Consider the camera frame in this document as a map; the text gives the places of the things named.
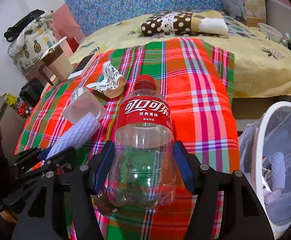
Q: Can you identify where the red green plaid blanket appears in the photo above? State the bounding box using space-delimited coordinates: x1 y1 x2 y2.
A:
14 38 239 239

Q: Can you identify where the cola bottle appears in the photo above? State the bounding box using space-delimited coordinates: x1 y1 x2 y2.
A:
108 75 176 209

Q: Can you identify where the yellow bed sheet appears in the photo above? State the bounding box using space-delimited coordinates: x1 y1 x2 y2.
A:
70 15 291 98

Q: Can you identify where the brown polka dot pillow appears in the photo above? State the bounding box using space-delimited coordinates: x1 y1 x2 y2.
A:
139 10 228 36

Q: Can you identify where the white smartphone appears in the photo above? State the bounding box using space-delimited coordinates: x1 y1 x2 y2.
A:
67 54 96 81

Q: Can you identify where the clear plastic cup red rim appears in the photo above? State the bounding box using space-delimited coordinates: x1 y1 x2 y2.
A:
263 189 282 205

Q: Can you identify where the brown snack wrapper right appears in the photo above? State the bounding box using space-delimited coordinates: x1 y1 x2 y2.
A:
94 190 118 217

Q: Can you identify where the printed bedding package box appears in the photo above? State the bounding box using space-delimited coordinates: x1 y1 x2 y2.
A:
222 0 266 27

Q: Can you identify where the small green jar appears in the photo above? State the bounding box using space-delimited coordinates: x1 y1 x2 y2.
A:
280 33 290 47

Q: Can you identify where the clear square plastic container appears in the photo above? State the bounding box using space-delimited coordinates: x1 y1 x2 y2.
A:
62 87 108 124

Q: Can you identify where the clear plastic bowl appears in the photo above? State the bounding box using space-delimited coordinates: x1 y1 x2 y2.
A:
257 22 283 43

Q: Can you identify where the black box on floor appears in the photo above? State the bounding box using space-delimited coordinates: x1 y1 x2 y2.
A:
19 78 44 107

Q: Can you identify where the pineapple print fabric bundle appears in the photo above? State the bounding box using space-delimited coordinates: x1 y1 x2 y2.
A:
7 12 58 73

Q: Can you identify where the beige mug brown handle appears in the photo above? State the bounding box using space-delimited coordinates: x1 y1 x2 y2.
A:
38 36 73 86

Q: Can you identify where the black bag on bundle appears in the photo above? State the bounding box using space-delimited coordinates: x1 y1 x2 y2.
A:
3 9 44 43

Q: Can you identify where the clear trash bin liner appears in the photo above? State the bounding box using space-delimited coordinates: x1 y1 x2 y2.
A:
239 109 291 227

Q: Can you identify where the crumpled paper wrapper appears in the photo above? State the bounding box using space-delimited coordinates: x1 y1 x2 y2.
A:
85 61 127 99

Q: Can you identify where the white round trash bin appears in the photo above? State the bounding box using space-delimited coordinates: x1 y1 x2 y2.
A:
239 101 291 239

